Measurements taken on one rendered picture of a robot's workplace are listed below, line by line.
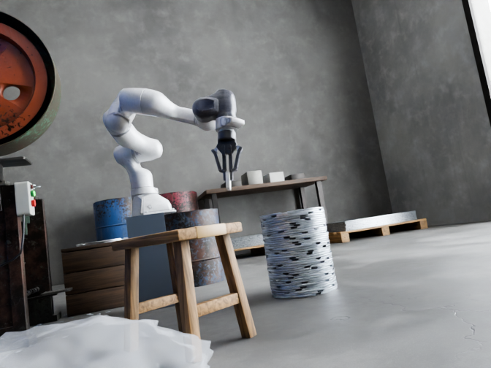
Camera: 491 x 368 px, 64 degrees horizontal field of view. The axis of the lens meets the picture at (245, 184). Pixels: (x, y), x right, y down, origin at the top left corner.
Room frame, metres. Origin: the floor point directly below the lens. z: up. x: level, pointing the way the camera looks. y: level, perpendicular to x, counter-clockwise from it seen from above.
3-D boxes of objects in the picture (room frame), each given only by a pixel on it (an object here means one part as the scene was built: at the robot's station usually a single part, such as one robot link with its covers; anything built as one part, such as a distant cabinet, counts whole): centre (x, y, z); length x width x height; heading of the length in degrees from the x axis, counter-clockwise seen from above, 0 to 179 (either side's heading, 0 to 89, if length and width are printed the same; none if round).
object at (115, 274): (2.31, 0.87, 0.18); 0.40 x 0.38 x 0.35; 107
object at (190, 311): (1.20, 0.23, 0.16); 0.34 x 0.24 x 0.34; 48
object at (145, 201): (2.00, 0.48, 0.52); 0.22 x 0.19 x 0.14; 102
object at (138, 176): (2.00, 0.56, 0.71); 0.18 x 0.11 x 0.25; 81
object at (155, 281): (1.99, 0.52, 0.23); 0.18 x 0.18 x 0.45; 12
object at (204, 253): (2.72, 0.42, 0.24); 0.42 x 0.42 x 0.48
